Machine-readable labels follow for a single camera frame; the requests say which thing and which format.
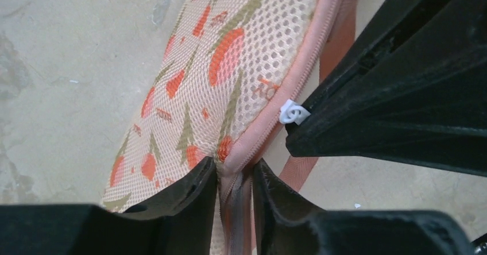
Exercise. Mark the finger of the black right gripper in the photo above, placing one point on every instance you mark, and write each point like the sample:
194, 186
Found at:
451, 137
380, 40

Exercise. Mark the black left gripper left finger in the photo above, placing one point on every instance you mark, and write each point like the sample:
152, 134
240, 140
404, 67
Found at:
177, 220

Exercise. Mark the floral mesh laundry bag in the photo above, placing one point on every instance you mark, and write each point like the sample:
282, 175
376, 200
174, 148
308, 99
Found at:
230, 78

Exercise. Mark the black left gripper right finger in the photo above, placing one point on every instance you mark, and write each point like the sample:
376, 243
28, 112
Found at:
287, 223

